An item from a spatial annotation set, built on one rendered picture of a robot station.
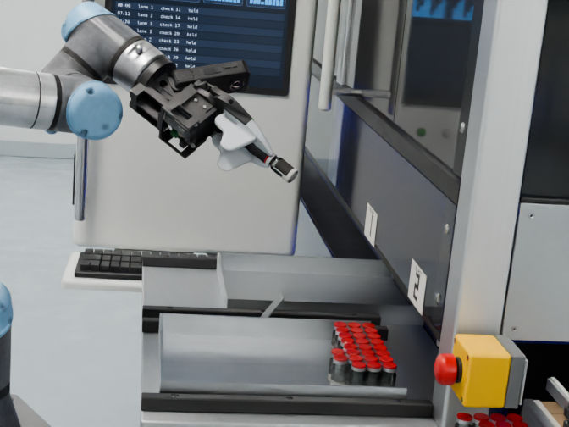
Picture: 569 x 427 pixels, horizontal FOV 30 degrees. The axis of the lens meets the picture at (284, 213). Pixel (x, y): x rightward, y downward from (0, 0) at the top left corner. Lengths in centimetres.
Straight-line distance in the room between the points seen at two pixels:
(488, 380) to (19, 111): 68
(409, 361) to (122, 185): 91
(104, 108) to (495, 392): 62
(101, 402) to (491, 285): 229
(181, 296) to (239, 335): 21
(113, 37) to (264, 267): 67
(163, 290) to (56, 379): 183
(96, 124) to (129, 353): 256
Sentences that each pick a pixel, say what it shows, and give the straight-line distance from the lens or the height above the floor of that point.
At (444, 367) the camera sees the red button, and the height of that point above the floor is 100.
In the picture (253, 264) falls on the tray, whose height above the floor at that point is 90.
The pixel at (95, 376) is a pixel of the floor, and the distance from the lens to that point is 373.
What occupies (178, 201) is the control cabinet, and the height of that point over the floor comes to 92.
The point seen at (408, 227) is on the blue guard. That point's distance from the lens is 166.
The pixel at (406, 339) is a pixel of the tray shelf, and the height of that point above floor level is 88.
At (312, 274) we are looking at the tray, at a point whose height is 88.
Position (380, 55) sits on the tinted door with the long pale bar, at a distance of 197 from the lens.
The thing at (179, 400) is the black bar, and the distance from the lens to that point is 144.
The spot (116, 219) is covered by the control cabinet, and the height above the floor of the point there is 87.
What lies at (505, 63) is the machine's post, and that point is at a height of 138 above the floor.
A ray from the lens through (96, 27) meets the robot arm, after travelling 156.
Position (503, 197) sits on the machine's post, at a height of 121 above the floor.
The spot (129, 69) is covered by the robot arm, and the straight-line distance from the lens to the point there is 152.
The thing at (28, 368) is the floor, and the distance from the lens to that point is 379.
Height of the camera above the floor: 151
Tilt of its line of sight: 15 degrees down
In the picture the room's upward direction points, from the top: 5 degrees clockwise
